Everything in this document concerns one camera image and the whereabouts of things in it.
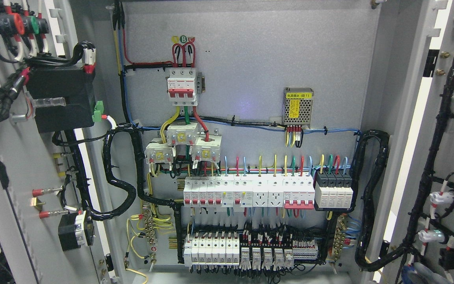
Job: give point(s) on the row of small breakers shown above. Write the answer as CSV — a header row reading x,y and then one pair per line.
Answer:
x,y
220,192

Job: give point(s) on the brass ground terminal bar left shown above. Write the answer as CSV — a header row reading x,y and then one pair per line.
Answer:
x,y
150,233

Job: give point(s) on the black white surge protector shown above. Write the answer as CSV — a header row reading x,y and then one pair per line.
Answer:
x,y
333,191

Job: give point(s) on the red four pole breaker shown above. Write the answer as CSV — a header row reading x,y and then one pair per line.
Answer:
x,y
298,192

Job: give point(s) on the grey cabinet door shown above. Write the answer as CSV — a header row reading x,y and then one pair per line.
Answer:
x,y
30,244
410,97

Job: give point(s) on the white current transformers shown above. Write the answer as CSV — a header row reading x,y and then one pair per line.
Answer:
x,y
180,135

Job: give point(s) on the lower white breaker row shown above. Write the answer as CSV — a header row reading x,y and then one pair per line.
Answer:
x,y
212,250

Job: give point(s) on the white rotary selector switch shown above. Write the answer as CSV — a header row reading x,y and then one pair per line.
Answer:
x,y
75,229

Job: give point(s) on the red three pole main breaker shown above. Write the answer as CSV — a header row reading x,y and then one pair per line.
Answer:
x,y
184,84

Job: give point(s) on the brass terminal bar right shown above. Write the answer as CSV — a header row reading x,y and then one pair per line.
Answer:
x,y
339,237

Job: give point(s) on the row of relay modules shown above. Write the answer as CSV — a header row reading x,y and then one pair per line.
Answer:
x,y
265,252

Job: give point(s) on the white socket modules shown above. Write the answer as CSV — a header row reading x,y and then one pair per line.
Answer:
x,y
268,192

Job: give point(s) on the black digital power meter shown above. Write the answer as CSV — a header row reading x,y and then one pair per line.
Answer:
x,y
63,98

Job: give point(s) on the metal mesh power supply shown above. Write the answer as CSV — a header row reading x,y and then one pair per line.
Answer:
x,y
297,106

